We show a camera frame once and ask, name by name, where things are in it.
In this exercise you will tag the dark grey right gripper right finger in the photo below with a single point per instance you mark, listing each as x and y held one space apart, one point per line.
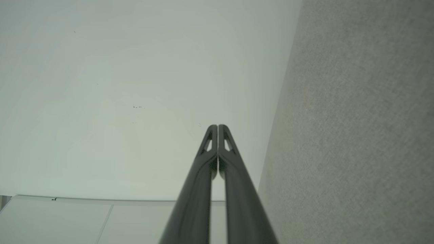
242 206

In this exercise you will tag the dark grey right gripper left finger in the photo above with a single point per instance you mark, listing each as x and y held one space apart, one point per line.
195 203

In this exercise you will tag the grey fabric sofa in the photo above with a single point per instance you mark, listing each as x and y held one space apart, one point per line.
356 128

